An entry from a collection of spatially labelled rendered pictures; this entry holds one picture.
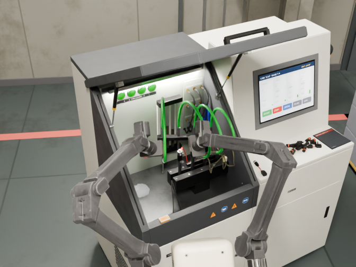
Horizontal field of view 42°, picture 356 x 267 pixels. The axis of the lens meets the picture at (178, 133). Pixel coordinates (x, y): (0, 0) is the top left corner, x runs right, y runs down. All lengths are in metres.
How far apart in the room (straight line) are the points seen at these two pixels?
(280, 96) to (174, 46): 0.67
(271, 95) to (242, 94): 0.20
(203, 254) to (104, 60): 1.27
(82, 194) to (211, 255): 0.48
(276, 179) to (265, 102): 0.99
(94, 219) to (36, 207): 2.38
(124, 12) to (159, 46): 2.46
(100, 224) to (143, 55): 1.23
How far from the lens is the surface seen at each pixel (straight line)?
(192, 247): 1.61
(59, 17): 5.10
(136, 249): 1.69
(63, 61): 5.31
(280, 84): 2.66
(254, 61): 2.51
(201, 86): 2.62
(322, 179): 2.91
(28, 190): 4.01
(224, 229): 2.59
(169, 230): 2.34
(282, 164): 1.66
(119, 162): 1.67
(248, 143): 1.81
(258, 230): 1.76
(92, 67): 2.43
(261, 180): 2.51
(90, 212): 1.48
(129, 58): 2.50
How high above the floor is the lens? 2.61
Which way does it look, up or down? 36 degrees down
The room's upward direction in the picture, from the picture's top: 1 degrees clockwise
